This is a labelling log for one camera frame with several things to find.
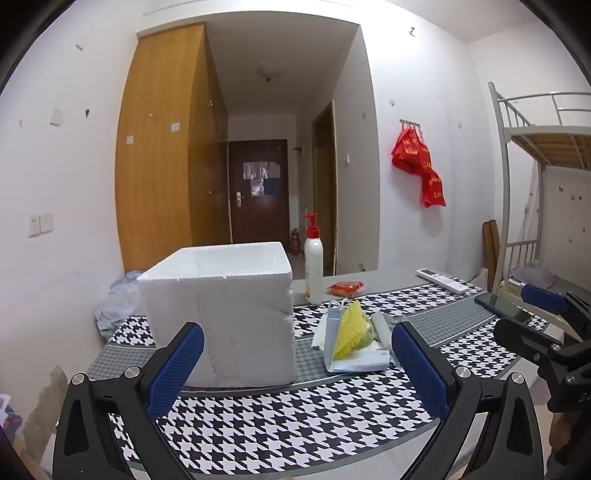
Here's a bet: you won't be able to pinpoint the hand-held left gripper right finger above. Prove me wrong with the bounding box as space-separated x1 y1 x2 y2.
391 320 546 480

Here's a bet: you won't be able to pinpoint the red plastic bag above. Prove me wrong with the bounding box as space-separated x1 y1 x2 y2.
392 127 447 208

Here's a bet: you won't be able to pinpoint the houndstooth tablecloth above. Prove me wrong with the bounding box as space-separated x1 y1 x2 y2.
85 282 564 480

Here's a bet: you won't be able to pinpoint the black phone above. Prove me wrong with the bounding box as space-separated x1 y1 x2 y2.
475 293 532 324

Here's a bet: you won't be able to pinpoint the translucent white foam strip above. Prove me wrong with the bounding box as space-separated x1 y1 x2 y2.
372 311 393 344

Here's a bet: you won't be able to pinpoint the red snack packet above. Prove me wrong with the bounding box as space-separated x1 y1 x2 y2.
326 279 365 298

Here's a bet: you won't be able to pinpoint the taped paper notices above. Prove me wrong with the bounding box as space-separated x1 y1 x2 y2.
243 161 281 197

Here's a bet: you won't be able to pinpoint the white pump lotion bottle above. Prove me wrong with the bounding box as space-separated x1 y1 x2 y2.
302 213 326 305

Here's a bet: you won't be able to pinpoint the wooden side door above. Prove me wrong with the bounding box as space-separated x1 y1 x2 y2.
311 100 339 275

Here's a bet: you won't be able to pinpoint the dark brown door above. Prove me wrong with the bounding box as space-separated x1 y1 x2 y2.
228 140 291 252

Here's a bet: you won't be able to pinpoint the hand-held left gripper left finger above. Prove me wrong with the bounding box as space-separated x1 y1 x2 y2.
52 322 206 480

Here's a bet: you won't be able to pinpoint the yellow foam net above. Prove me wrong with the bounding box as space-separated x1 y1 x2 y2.
333 300 370 361

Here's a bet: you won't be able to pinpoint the grey bedding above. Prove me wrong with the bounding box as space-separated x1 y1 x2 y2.
508 265 557 294

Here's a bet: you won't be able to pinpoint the white remote control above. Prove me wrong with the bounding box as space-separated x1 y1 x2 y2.
416 268 483 294

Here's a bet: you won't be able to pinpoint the light blue cloth pile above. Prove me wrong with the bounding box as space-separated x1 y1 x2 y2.
95 271 148 335

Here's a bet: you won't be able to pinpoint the wooden wardrobe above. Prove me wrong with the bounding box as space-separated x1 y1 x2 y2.
115 23 232 273

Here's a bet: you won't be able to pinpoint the white foam box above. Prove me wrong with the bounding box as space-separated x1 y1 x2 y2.
137 241 296 388

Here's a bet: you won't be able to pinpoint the wooden boards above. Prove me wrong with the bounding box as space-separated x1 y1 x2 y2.
482 220 502 289

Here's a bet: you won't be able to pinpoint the metal bunk bed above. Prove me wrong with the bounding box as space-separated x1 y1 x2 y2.
488 82 591 296

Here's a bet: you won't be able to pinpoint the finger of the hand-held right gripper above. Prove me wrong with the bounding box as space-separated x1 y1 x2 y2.
493 318 565 366
522 284 591 334

